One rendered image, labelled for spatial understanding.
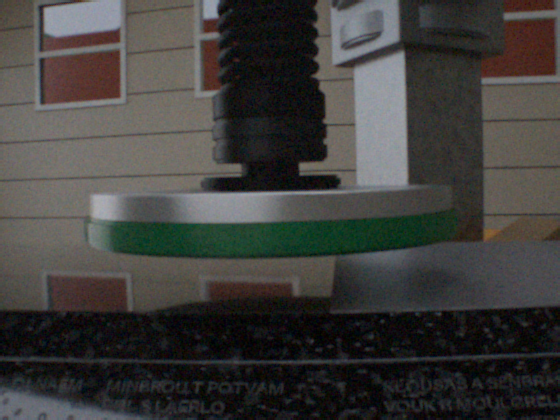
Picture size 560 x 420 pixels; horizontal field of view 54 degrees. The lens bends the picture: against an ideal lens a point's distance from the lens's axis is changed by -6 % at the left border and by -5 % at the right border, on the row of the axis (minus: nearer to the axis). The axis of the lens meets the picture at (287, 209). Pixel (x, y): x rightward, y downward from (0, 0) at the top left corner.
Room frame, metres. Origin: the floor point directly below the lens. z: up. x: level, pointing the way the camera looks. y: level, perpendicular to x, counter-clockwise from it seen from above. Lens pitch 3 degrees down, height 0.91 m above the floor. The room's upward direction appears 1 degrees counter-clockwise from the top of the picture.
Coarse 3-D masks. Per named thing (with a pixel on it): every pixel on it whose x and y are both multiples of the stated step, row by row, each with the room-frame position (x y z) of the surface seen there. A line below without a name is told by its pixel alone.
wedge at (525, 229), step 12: (504, 228) 1.04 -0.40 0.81; (516, 228) 1.02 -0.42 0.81; (528, 228) 1.01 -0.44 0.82; (540, 228) 1.00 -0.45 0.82; (552, 228) 0.98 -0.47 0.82; (492, 240) 0.98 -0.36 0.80; (504, 240) 0.97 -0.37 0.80; (516, 240) 0.95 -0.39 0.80; (528, 240) 0.94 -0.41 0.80; (540, 240) 0.93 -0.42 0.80; (552, 240) 0.96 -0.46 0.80
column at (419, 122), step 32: (384, 64) 1.11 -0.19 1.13; (416, 64) 1.06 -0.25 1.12; (448, 64) 1.09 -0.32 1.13; (480, 64) 1.13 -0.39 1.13; (384, 96) 1.12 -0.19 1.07; (416, 96) 1.06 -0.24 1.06; (448, 96) 1.09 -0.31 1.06; (480, 96) 1.12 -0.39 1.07; (384, 128) 1.12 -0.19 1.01; (416, 128) 1.06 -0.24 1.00; (448, 128) 1.09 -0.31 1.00; (480, 128) 1.12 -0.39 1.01; (384, 160) 1.12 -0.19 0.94; (416, 160) 1.06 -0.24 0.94; (448, 160) 1.09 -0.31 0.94; (480, 160) 1.12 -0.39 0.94; (480, 192) 1.12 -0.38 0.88; (480, 224) 1.12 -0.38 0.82
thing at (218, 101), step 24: (264, 0) 0.33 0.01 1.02; (288, 0) 0.34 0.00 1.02; (264, 72) 0.33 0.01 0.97; (288, 72) 0.34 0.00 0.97; (216, 96) 0.33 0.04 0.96; (240, 96) 0.32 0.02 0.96; (264, 96) 0.32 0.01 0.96; (288, 96) 0.32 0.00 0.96; (312, 96) 0.33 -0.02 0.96; (216, 120) 0.34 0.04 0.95; (264, 168) 0.33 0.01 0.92; (288, 168) 0.34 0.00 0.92
